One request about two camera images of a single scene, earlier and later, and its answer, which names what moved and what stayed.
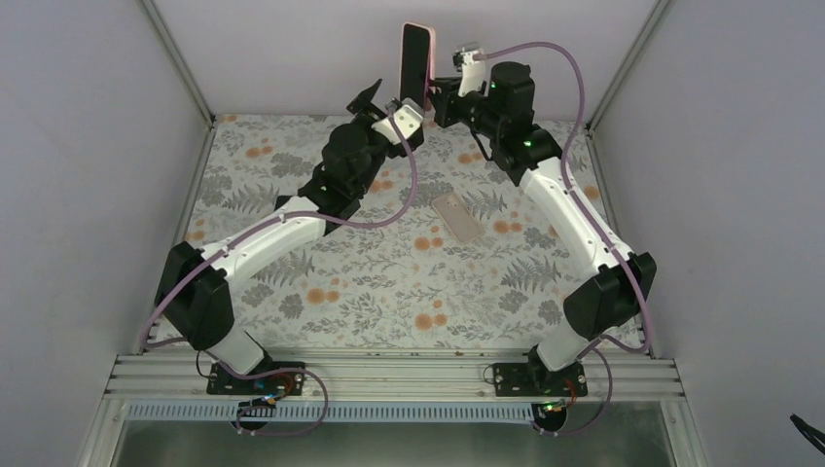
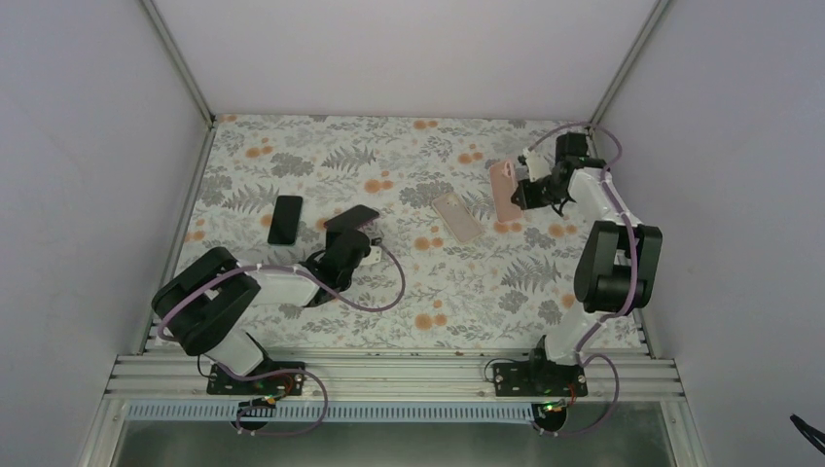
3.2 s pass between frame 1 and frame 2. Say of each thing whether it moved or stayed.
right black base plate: stayed
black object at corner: stayed
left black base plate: stayed
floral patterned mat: stayed
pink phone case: moved
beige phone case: stayed
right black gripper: moved
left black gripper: moved
